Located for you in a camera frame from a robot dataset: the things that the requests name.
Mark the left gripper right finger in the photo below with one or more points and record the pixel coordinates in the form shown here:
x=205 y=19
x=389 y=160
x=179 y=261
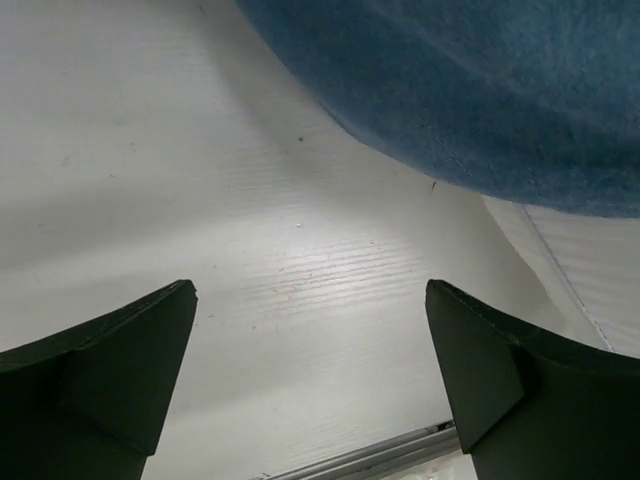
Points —
x=528 y=403

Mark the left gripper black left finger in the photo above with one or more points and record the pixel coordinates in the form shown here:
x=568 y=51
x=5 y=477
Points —
x=90 y=402

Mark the white pillow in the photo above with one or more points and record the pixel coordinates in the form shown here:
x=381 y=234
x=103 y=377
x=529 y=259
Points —
x=589 y=267

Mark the blue pillowcase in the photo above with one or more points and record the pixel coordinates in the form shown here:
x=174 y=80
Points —
x=533 y=102

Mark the aluminium rail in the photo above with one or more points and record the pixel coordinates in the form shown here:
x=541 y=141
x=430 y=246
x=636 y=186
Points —
x=417 y=446

